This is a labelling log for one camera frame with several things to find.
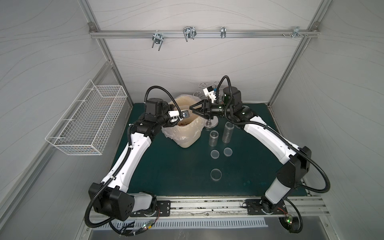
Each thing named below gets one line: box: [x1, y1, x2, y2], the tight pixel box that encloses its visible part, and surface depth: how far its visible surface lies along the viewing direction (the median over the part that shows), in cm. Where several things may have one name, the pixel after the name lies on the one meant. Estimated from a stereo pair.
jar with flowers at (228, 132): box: [222, 121, 235, 144], surface depth 98 cm
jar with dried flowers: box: [209, 130, 219, 147], surface depth 93 cm
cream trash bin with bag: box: [162, 94, 206, 148], surface depth 80 cm
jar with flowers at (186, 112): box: [181, 109, 190, 119], surface depth 65 cm
